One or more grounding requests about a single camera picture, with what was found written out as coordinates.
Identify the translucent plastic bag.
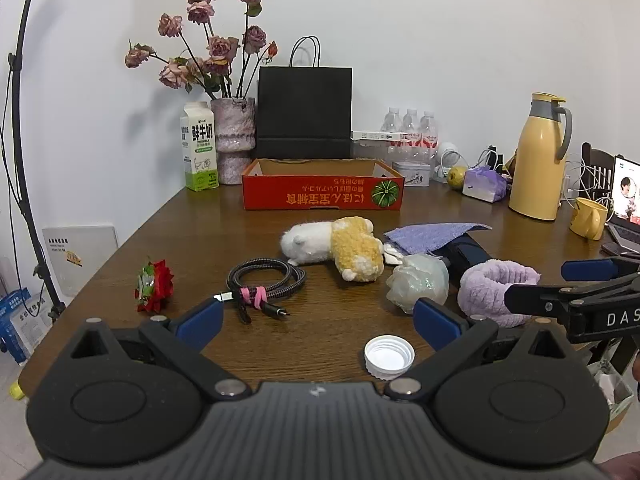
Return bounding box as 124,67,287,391
386,253,450,315

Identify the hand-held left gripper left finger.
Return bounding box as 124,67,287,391
65,297,253,403

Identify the blue and white carton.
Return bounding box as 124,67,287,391
0,287,51,367

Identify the black braided cable pink tie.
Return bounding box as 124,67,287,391
214,257,307,325

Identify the white cable bundle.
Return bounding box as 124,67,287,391
564,159,617,209

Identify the purple tissue pack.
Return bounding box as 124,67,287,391
462,166,510,203

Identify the white green milk carton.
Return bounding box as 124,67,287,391
180,101,220,192

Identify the small white round fan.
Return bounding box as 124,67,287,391
434,141,463,183

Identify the grey metal tin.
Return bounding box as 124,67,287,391
392,161,431,187

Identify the red cardboard box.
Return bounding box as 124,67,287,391
242,157,406,211

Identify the dried pink rose bouquet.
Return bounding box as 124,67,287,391
125,0,278,101

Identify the black light stand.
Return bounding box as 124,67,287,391
0,0,66,321

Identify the dark wooden chair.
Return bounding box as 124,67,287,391
581,142,617,203

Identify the white charging cable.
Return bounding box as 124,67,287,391
470,145,503,173

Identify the white bottle cap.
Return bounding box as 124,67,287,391
364,335,416,381

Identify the open laptop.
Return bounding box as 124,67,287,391
605,155,640,255

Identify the purple woven drawstring pouch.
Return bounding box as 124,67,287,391
382,222,493,256

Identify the flat white box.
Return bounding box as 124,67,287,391
351,130,410,142

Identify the clear water bottle red label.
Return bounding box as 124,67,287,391
419,111,440,161
401,108,421,161
382,107,405,161

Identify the black zipper pouch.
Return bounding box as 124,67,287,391
442,232,491,288

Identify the clear plastic bag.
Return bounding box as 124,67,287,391
587,347,633,423

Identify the yellow thermos jug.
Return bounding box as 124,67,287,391
509,92,573,222

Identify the purple plush headband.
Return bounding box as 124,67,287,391
457,260,542,329

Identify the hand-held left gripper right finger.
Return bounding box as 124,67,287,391
384,297,576,403

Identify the red artificial rose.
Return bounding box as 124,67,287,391
134,257,176,313

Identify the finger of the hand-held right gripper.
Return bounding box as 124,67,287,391
561,255,640,283
504,280,640,322

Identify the black paper bag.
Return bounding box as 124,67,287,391
256,36,353,161

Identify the pink grey mottled vase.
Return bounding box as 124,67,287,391
210,97,257,186

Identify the white and yellow plush toy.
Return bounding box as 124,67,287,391
280,216,385,282

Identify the white flat panel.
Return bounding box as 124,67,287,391
41,224,120,306

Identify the yellow mug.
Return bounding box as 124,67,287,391
570,197,615,241

